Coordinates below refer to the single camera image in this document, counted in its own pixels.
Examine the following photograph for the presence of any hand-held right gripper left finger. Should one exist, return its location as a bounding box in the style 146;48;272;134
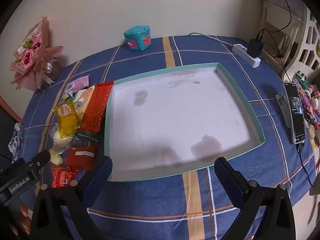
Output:
29;156;113;240

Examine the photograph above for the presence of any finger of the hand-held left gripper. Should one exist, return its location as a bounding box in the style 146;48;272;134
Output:
27;150;52;171

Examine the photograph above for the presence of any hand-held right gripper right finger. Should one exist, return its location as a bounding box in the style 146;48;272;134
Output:
214;156;297;240

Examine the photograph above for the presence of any red white-striped snack packet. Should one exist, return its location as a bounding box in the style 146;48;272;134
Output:
65;144;99;170

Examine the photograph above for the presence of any small red snack packet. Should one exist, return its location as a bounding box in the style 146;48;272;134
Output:
51;165;78;188

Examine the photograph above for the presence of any long red patterned snack packet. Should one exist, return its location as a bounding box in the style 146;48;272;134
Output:
82;81;114;133

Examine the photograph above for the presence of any orange cream barcode snack packet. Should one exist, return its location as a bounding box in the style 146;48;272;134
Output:
62;85;95;117

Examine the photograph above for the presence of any green-rimmed white tray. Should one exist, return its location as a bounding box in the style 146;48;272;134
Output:
104;62;265;182

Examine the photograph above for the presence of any pink snack packet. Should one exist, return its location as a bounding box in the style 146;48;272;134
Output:
65;75;90;92

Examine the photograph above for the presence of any person's left hand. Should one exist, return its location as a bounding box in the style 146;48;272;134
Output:
20;202;34;233

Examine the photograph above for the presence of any blue white packet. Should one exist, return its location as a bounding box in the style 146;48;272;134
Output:
9;126;24;160

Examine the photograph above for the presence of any grey phone stand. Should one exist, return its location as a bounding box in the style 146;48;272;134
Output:
276;93;293;128

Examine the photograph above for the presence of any smartphone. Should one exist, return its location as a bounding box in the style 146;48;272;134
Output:
284;81;307;145

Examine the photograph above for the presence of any pink flower bouquet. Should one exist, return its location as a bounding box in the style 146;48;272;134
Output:
10;16;64;90

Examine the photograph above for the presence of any pile of colourful toys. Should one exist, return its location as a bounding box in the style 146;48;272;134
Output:
295;71;320;133

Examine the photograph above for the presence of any blue plaid tablecloth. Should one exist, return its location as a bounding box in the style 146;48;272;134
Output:
19;35;317;240

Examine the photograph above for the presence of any white power strip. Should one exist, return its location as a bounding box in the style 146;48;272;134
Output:
232;44;261;68

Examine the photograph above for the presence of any black charger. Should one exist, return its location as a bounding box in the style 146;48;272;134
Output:
247;38;265;59

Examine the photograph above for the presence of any teal toy box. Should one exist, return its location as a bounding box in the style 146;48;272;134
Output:
124;25;152;52

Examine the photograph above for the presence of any white chair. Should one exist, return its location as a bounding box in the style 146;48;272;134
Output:
260;0;320;80

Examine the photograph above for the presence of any black phone cable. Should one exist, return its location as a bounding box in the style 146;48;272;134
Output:
296;144;314;187

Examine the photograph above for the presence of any white power cable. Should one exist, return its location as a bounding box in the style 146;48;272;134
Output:
187;32;234;47

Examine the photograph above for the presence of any black charger cable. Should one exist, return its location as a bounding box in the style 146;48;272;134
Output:
256;0;293;40

